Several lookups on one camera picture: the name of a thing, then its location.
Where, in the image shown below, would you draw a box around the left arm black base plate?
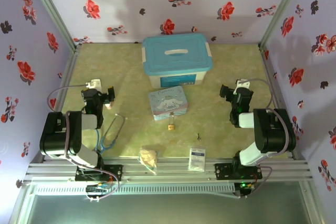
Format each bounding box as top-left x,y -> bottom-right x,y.
75,164 -> 124,182

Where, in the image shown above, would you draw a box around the aluminium frame post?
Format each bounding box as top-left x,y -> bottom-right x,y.
258,0 -> 309,50
25,0 -> 81,51

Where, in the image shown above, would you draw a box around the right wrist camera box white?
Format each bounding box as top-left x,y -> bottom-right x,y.
235,78 -> 250,90

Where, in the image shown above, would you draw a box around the aluminium side frame rail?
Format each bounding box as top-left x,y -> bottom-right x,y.
28,45 -> 82,168
258,44 -> 308,162

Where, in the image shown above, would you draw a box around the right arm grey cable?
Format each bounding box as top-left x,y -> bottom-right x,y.
245,78 -> 291,200

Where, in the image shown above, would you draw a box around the aluminium front frame rail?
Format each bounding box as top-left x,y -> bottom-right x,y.
23,155 -> 313,185

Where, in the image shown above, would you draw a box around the white slotted cable duct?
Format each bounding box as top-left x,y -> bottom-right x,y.
31,182 -> 237,196

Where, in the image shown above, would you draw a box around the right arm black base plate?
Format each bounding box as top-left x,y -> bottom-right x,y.
214,163 -> 263,180

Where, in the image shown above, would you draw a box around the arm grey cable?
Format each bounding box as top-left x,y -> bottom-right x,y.
47,83 -> 120,200
245,78 -> 291,200

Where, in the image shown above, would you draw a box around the blue stethoscope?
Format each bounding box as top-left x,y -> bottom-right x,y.
98,113 -> 128,157

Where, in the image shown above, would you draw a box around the blue cartoon tin box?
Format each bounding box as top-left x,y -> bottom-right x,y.
148,85 -> 191,123

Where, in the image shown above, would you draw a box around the white packet blue label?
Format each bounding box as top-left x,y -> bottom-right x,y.
188,147 -> 207,173

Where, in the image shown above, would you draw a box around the left arm grey cable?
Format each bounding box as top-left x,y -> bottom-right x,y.
47,83 -> 120,200

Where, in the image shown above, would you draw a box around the white storage box blue lid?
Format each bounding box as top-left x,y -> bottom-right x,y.
141,33 -> 214,89

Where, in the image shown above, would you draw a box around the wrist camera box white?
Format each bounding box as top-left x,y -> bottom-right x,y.
235,78 -> 250,90
85,78 -> 102,91

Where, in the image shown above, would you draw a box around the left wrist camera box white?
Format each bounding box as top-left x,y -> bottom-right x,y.
85,78 -> 102,91

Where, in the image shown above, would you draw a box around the clear bag beige contents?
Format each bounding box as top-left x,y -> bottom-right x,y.
137,146 -> 160,175

